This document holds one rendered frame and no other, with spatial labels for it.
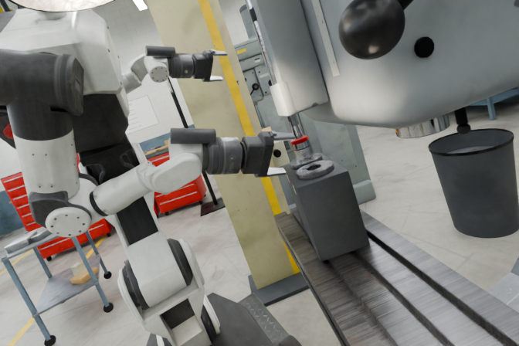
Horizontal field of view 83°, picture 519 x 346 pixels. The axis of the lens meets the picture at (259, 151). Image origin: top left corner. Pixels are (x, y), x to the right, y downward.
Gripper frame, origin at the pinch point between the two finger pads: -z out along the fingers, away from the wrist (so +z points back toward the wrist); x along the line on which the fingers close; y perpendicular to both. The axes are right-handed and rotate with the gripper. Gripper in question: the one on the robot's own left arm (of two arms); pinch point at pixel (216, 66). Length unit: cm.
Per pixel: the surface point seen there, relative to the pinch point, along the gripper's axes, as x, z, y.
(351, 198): 8, -2, -75
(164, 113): -487, -157, 642
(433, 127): 39, 19, -87
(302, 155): 5, -1, -57
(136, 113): -500, -81, 669
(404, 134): 38, 20, -86
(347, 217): 4, -1, -77
